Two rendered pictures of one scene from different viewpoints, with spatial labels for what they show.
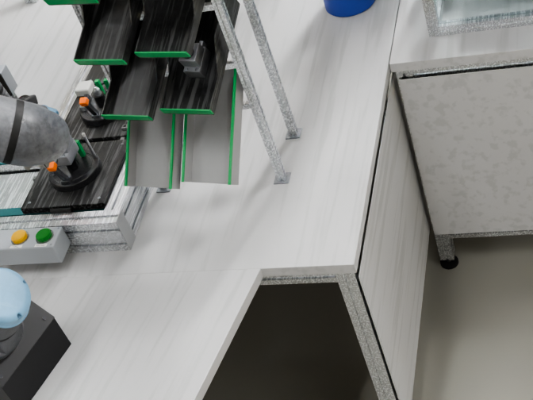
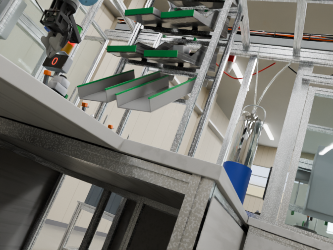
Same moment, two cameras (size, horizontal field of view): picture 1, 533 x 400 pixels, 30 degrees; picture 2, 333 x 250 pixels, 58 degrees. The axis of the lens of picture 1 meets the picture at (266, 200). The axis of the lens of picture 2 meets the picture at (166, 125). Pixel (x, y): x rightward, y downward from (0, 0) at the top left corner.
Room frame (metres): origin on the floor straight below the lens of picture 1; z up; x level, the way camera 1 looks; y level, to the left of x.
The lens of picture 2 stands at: (1.00, 0.00, 0.73)
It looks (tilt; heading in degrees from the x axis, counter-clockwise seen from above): 17 degrees up; 0
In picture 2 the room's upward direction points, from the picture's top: 21 degrees clockwise
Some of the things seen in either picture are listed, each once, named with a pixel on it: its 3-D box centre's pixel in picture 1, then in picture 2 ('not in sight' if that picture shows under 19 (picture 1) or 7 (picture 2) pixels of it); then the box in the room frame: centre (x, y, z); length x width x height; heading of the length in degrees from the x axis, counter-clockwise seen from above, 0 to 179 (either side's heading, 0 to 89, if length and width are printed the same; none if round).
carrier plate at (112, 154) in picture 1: (78, 175); not in sight; (2.11, 0.43, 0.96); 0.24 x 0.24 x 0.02; 64
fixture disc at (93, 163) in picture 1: (74, 170); not in sight; (2.11, 0.43, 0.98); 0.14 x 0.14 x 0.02
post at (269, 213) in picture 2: not in sight; (291, 125); (2.75, -0.76, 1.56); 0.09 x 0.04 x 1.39; 64
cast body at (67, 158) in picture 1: (63, 144); (61, 85); (2.12, 0.43, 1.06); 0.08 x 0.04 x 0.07; 154
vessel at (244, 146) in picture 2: not in sight; (247, 134); (2.57, -0.45, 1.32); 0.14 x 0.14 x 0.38
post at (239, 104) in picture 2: not in sight; (236, 113); (2.90, -0.43, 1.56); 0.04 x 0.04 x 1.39; 64
